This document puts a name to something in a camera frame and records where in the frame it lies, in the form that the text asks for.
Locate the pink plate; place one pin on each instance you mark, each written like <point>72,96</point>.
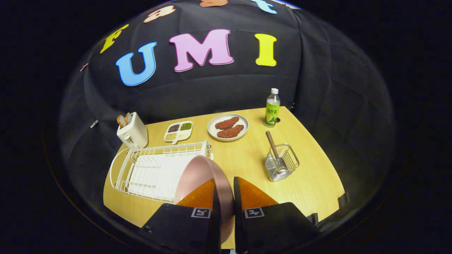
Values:
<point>197,173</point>

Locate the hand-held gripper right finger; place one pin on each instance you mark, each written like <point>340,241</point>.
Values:
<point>238,229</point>

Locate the brown meat patty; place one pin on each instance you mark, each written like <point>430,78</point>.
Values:
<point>227,123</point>
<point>230,131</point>

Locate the white divided bean dish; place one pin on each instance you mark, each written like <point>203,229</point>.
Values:
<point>182,134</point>

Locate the beige plate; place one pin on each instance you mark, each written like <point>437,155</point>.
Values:
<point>212,128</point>

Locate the copper clip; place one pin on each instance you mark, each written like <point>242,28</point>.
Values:
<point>84,66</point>

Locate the black backdrop cloth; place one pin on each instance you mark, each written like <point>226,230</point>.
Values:
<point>219,88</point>

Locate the white toaster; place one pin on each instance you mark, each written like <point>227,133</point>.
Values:
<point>134,135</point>

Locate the green label drink bottle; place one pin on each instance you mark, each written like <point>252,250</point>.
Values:
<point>272,113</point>

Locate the silver clip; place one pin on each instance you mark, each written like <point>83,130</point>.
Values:
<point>94,124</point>

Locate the toasted bread slice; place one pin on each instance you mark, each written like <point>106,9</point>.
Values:
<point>121,121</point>
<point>128,118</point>

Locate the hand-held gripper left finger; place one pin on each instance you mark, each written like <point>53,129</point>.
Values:
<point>216,229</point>

